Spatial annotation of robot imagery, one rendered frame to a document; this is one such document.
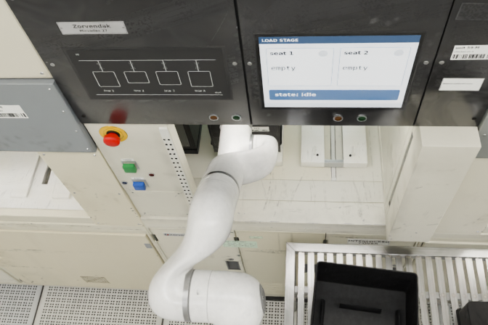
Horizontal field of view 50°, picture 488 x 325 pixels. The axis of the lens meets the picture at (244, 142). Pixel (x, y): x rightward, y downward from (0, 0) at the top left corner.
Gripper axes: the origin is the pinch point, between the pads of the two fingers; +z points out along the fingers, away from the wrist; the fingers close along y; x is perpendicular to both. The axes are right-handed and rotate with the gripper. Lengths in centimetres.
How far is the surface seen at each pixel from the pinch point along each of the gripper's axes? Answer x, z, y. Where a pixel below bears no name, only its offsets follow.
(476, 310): -34, -55, 65
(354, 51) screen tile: 44, -30, 27
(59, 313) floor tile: -120, -43, -92
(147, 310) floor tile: -120, -39, -52
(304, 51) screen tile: 44, -30, 18
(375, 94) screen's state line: 31, -30, 32
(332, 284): -43, -47, 27
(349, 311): -43, -54, 32
